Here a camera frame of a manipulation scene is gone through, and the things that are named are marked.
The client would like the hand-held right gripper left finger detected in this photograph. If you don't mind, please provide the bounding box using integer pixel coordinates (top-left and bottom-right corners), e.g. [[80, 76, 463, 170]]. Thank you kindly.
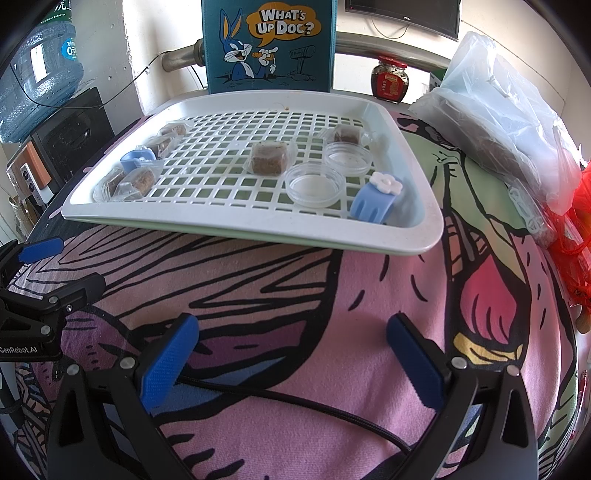
[[46, 313, 200, 480]]

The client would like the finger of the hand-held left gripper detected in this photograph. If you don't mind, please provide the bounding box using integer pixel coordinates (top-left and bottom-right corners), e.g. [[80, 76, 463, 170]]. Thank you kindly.
[[0, 236, 65, 278], [0, 272, 107, 335]]

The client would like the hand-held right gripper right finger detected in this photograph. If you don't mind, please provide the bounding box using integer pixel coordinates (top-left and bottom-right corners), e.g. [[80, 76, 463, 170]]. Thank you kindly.
[[387, 313, 539, 480]]

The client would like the blue flower hair clip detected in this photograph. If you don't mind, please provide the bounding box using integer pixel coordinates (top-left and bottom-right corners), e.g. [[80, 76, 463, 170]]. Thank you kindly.
[[349, 172, 403, 225], [120, 148, 158, 174]]

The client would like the clear round plastic dish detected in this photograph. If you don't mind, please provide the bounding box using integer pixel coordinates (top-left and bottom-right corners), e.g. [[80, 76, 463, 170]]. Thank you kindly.
[[285, 162, 346, 208], [323, 141, 374, 175]]

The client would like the white perforated tray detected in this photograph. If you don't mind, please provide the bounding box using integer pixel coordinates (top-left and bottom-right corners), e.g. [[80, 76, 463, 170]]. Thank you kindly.
[[61, 90, 445, 256]]

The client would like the orange white control box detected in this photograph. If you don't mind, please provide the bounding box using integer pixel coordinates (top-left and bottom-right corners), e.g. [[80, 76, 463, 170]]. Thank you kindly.
[[6, 141, 49, 204]]

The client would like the green tray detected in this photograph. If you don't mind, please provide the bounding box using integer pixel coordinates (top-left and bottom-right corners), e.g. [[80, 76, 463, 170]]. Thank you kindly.
[[92, 222, 435, 257]]

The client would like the blue water bottle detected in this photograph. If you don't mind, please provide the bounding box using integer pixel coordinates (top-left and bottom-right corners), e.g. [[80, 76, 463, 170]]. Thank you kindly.
[[0, 0, 86, 144]]

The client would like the clear plastic packet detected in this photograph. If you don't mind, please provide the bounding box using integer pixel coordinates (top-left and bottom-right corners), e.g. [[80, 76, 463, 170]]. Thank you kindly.
[[505, 178, 561, 245]]

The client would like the red mesh bag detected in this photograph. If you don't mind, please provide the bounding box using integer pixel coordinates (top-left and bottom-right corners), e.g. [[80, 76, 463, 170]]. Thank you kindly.
[[545, 159, 591, 308]]

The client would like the clear plastic bag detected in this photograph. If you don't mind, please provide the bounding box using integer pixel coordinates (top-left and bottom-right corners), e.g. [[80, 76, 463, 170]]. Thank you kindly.
[[409, 31, 583, 215]]

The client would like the red lid sauce jar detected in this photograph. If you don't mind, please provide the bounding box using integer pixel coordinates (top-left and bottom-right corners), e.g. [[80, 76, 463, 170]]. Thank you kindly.
[[370, 56, 411, 102]]

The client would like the blue cartoon tote bag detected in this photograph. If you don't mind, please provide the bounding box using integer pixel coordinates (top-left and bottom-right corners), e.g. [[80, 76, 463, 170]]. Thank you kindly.
[[202, 0, 334, 95]]

